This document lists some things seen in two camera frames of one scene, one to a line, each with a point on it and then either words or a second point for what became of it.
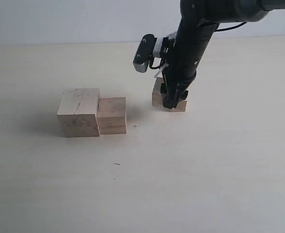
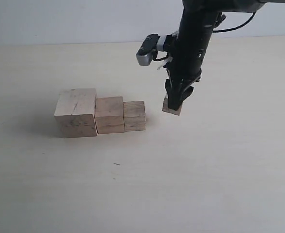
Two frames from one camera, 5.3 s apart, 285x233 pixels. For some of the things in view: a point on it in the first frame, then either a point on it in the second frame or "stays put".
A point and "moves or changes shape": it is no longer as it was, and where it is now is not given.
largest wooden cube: x=78 y=112 stays put
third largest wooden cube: x=157 y=97 -> x=134 y=116
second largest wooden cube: x=111 y=116 stays put
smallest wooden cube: x=181 y=107 moves or changes shape
